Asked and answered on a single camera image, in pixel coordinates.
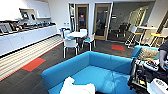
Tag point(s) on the blue sofa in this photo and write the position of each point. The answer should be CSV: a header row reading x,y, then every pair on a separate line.
x,y
100,71

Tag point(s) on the round white low table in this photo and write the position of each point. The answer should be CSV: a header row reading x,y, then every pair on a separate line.
x,y
76,34

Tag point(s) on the black equipment cart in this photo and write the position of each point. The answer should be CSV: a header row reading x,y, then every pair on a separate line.
x,y
140,78

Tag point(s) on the silver microwave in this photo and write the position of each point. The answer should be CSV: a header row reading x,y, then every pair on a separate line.
x,y
6,28

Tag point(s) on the white kitchen counter cabinets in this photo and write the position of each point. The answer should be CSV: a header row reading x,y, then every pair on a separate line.
x,y
20,40

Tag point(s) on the round white high table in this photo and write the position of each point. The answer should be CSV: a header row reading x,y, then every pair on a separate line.
x,y
146,28

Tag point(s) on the white bar stool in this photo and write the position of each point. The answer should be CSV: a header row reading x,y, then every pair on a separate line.
x,y
131,35

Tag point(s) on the wooden glass door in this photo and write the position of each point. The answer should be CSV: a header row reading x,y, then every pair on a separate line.
x,y
82,18
101,21

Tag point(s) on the person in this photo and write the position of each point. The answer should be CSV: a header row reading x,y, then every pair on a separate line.
x,y
163,50

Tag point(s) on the yellow bar stool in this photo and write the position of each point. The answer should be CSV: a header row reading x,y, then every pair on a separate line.
x,y
156,36

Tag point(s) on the patterned beige cushion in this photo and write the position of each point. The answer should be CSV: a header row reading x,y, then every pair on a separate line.
x,y
148,54

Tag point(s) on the white upper kitchen cabinets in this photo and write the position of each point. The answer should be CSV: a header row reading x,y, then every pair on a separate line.
x,y
13,8

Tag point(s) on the white t-shirt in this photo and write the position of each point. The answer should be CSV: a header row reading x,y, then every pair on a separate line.
x,y
75,88

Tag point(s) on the white box device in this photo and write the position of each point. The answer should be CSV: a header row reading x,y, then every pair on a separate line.
x,y
158,87

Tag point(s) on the white chair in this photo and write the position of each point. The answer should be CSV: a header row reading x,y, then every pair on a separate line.
x,y
83,30
89,40
71,46
65,32

